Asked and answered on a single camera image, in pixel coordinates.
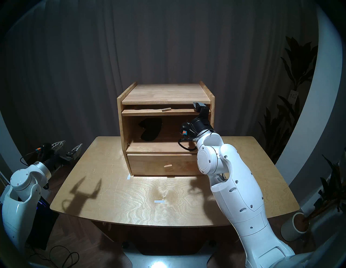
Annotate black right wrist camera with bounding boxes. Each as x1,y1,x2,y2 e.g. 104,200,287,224
181,122,195,138

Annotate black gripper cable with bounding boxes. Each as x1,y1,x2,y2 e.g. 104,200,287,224
178,130,214,151
20,151,39,166

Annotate black floor cable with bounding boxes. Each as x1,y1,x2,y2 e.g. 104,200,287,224
32,245,80,268

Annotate wooden drawer with peg knob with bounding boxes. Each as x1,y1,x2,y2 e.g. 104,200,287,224
127,153,203,176

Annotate wooden cabinet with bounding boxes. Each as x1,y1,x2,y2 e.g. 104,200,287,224
117,81,215,176

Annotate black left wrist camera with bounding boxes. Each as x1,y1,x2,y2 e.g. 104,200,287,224
36,143,54,158

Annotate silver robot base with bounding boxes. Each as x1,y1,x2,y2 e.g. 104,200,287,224
123,244,217,268

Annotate tall dark leafy plant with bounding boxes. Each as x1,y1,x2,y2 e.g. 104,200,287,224
258,36,319,162

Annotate wooden sliding tray with peg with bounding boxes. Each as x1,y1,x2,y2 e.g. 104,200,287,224
122,105,211,116

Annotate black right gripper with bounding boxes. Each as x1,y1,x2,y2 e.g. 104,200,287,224
192,102,214,139

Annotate white round plant pot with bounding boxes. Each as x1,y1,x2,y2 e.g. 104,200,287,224
280,212,311,242

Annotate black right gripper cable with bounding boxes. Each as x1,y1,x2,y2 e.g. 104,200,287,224
178,130,214,151

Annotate grey curtain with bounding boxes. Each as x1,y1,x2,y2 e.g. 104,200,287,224
5,0,319,160

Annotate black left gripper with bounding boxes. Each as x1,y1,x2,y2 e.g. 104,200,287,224
45,140,83,175

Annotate black and white sock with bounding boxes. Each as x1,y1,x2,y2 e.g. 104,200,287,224
138,118,163,142

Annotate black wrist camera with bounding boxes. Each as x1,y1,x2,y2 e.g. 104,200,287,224
181,122,195,138
36,143,54,158

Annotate small dark potted plant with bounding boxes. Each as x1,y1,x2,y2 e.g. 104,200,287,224
305,147,346,222

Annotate wide white curved arch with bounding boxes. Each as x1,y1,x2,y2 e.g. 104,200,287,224
275,5,343,187

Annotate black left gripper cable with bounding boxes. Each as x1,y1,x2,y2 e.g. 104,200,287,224
20,151,39,166

